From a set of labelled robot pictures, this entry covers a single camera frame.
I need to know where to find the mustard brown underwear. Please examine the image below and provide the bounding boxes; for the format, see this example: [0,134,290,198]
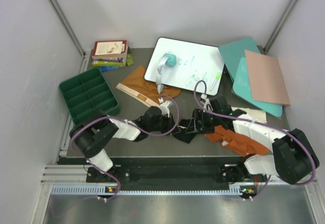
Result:
[116,66,182,107]

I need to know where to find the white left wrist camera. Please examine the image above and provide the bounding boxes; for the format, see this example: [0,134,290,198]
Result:
[158,98,174,117]

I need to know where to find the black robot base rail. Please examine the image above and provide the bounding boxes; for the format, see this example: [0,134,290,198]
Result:
[86,156,267,191]

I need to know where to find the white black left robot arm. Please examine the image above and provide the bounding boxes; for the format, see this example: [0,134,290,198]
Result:
[69,106,176,182]

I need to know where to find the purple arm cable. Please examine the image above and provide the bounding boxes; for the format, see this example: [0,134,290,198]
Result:
[70,94,181,209]
[194,80,319,202]

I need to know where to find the green whiteboard marker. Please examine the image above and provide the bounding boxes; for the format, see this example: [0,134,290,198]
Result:
[209,73,221,91]

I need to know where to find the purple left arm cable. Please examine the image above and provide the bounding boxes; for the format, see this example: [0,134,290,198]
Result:
[70,94,181,209]

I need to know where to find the blue cover book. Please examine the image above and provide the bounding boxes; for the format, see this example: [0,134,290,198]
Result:
[100,66,122,72]

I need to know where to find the orange underwear white waistband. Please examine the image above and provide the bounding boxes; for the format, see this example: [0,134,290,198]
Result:
[205,125,270,156]

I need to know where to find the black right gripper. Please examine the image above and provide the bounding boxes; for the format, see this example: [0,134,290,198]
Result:
[186,108,222,134]

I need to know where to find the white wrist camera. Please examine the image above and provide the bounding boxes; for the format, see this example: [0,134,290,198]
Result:
[200,94,213,111]
[158,98,174,117]

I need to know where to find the red cover book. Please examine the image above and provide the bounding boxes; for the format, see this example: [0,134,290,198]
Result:
[92,40,128,59]

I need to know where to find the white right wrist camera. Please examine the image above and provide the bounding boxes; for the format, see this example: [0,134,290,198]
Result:
[200,94,213,111]

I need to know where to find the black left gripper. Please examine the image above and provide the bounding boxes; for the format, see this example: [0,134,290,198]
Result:
[148,112,180,136]

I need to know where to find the black ribbed underwear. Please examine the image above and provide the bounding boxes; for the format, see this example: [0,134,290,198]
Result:
[172,118,199,144]

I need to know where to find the pink folding board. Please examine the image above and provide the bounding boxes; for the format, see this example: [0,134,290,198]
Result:
[245,50,290,106]

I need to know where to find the dark teal folding board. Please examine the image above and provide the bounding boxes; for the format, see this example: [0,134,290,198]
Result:
[218,37,260,81]

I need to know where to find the white dry-erase board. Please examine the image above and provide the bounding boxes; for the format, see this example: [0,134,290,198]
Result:
[144,37,224,95]

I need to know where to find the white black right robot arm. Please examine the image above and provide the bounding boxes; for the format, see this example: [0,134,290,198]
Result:
[193,95,319,185]

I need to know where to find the green divided plastic tray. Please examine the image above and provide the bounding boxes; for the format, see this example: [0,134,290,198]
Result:
[59,68,120,125]

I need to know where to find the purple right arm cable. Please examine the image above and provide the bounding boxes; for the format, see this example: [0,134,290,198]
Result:
[194,80,319,202]

